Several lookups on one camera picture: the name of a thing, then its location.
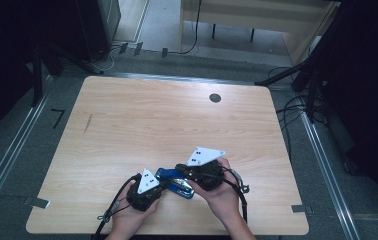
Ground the dark cabinet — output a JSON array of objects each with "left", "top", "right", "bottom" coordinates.
[{"left": 76, "top": 0, "right": 122, "bottom": 63}]

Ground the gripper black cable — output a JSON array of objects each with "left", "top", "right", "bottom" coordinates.
[
  {"left": 221, "top": 166, "right": 250, "bottom": 224},
  {"left": 91, "top": 174, "right": 142, "bottom": 240}
]

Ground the person's right hand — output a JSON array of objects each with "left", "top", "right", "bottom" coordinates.
[{"left": 190, "top": 158, "right": 243, "bottom": 223}]

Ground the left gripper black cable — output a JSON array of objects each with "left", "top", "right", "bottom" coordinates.
[{"left": 91, "top": 174, "right": 142, "bottom": 240}]

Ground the grey tape piece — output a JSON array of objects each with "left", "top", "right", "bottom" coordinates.
[{"left": 23, "top": 196, "right": 51, "bottom": 210}]

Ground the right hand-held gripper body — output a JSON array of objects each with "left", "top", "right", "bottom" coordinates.
[{"left": 186, "top": 146, "right": 226, "bottom": 192}]

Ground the person's left hand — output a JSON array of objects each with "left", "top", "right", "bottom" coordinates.
[{"left": 110, "top": 193, "right": 161, "bottom": 233}]

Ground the black tripod stand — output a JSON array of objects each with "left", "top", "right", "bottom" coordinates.
[{"left": 254, "top": 33, "right": 332, "bottom": 124}]

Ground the metal floor rail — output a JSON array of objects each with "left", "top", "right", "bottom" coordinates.
[
  {"left": 298, "top": 109, "right": 361, "bottom": 240},
  {"left": 0, "top": 74, "right": 55, "bottom": 231},
  {"left": 105, "top": 71, "right": 268, "bottom": 86}
]

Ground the blue stapler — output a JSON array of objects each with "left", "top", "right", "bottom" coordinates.
[{"left": 154, "top": 167, "right": 195, "bottom": 200}]

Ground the dark curtain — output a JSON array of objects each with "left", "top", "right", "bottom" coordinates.
[
  {"left": 310, "top": 0, "right": 378, "bottom": 228},
  {"left": 0, "top": 0, "right": 80, "bottom": 148}
]

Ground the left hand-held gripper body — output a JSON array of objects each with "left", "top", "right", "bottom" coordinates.
[{"left": 126, "top": 168, "right": 168, "bottom": 213}]

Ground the black hanging cable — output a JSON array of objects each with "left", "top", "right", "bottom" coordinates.
[{"left": 167, "top": 0, "right": 203, "bottom": 56}]

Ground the white floor cable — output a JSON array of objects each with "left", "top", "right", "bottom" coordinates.
[{"left": 103, "top": 46, "right": 125, "bottom": 73}]

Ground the black metal stand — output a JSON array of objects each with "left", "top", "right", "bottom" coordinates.
[{"left": 31, "top": 39, "right": 105, "bottom": 108}]

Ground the bundle of black floor cables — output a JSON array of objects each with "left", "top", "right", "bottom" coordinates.
[{"left": 267, "top": 66, "right": 328, "bottom": 162}]

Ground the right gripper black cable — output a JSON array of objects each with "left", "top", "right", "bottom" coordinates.
[{"left": 221, "top": 166, "right": 250, "bottom": 224}]

